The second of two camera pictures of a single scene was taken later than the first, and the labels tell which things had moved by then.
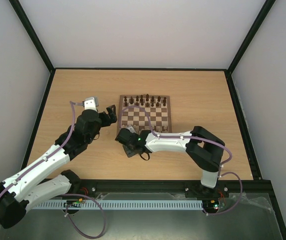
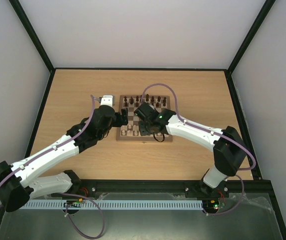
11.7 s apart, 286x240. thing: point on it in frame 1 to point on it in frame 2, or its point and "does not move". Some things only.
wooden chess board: [144, 112] does not move
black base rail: [90, 188] does not move
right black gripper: [129, 150] to [144, 127]
